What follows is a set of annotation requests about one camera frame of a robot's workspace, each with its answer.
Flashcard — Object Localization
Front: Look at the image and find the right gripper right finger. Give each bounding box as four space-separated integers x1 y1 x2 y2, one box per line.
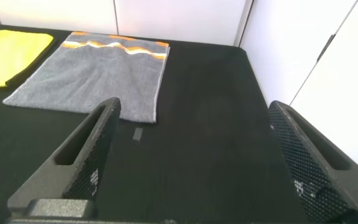
268 100 358 223

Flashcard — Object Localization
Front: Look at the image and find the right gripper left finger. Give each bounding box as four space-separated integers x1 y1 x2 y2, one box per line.
7 96 122 218

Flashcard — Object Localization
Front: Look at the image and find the grey towel with orange stripes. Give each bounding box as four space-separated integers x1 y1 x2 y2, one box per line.
2 30 170 124

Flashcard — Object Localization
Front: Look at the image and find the yellow microfibre towel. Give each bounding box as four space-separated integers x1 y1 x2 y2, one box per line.
0 29 55 89

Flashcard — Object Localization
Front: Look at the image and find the clear tape piece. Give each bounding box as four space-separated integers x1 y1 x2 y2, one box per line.
132 126 144 142

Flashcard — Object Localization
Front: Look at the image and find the black fabric table cover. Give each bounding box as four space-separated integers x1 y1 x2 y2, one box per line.
0 22 307 224

